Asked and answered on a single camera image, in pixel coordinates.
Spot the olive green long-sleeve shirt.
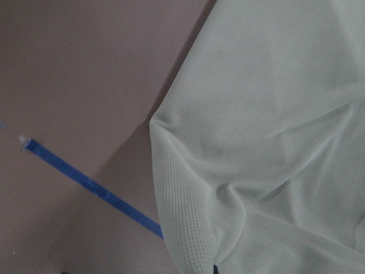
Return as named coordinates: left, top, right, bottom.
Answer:
left=149, top=1, right=364, bottom=273

